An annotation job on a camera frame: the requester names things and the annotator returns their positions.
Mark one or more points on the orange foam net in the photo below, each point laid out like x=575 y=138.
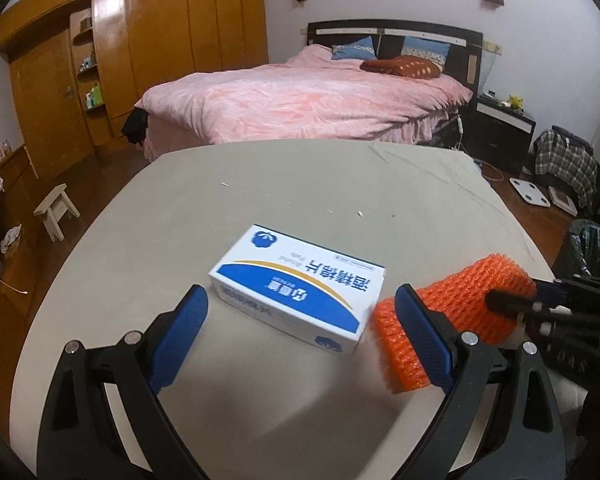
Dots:
x=455 y=290

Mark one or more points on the brown dotted pillow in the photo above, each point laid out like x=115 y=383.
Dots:
x=405 y=66

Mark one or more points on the plaid cloth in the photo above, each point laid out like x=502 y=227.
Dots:
x=565 y=165

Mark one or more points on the wall socket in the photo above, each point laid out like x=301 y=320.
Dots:
x=492 y=48

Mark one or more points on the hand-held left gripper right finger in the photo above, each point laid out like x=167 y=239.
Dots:
x=425 y=340

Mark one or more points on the white cloth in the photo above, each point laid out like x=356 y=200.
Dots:
x=11 y=240

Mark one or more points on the black cloth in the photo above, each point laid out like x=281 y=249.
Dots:
x=135 y=127

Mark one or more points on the yellow plush toy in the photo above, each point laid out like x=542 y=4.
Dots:
x=516 y=102

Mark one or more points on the small wooden stool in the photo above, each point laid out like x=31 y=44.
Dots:
x=55 y=205

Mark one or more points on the blue pillow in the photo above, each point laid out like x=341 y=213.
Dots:
x=425 y=50
x=355 y=49

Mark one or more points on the white and blue box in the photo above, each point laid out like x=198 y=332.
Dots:
x=290 y=290

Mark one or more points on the dark wooden bed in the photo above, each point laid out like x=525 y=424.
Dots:
x=472 y=45

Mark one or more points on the black trash bin bag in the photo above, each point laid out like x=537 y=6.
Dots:
x=595 y=245

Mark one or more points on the white bathroom scale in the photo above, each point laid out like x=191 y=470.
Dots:
x=530 y=192

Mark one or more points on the wooden wardrobe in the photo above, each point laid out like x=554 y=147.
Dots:
x=180 y=20

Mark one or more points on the dark nightstand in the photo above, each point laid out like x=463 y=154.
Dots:
x=500 y=135

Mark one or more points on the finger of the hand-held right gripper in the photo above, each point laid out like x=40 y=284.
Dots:
x=547 y=292
x=505 y=302

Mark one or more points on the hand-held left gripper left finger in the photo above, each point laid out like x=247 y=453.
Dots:
x=180 y=340

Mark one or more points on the pink blanket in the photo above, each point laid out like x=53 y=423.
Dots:
x=300 y=100

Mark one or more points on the scale with dark display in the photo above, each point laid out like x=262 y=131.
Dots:
x=562 y=200

